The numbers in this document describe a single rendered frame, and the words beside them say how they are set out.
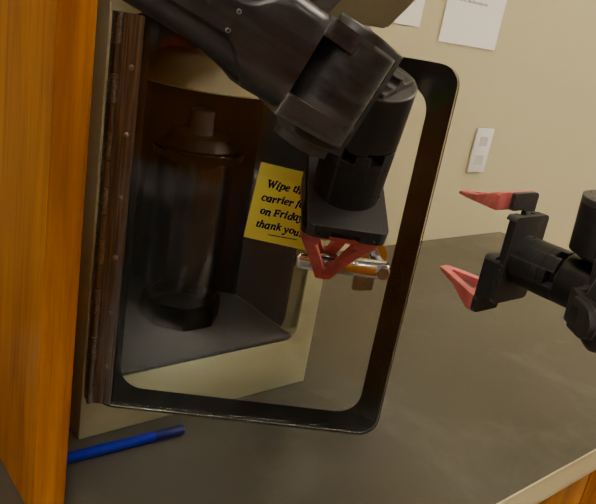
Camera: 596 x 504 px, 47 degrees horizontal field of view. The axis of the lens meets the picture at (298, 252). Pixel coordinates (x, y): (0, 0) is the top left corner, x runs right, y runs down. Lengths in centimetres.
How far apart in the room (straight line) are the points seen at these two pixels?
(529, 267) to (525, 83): 118
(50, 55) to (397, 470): 57
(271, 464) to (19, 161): 42
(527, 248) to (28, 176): 50
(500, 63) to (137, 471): 135
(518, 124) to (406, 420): 116
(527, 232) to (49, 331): 50
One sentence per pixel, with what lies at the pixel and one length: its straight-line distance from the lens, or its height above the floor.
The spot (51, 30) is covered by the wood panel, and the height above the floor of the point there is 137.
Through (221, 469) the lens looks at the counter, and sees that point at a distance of 77.
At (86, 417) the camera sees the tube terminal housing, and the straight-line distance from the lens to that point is 79.
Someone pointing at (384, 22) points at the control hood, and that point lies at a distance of 80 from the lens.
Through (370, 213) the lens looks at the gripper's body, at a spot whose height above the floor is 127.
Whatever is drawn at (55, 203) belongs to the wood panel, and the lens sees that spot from 56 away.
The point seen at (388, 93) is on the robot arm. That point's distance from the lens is 49.
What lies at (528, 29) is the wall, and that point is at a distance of 186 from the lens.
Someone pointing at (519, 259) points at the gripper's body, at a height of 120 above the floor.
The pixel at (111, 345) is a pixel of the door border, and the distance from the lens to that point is 73.
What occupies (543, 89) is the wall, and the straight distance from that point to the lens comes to 198.
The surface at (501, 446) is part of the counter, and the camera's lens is 94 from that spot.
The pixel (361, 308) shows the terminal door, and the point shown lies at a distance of 70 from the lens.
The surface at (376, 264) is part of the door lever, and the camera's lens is 63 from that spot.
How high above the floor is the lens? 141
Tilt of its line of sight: 19 degrees down
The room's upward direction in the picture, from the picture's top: 10 degrees clockwise
